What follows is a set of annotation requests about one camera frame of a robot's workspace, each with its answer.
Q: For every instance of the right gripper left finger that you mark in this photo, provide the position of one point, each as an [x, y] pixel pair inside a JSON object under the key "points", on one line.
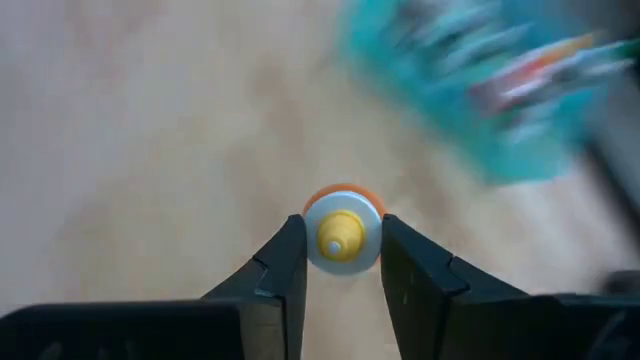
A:
{"points": [[275, 310]]}

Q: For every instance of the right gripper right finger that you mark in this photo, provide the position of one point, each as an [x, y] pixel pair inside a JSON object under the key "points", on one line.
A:
{"points": [[425, 310]]}

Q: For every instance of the green translucent plastic tray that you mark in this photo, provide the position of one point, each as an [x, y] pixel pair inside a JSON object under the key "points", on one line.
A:
{"points": [[425, 100]]}

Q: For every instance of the large green coloring bottle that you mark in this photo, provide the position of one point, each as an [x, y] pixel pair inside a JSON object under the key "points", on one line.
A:
{"points": [[629, 50]]}

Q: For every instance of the black aluminium table frame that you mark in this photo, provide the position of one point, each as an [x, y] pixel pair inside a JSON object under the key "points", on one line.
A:
{"points": [[615, 185]]}

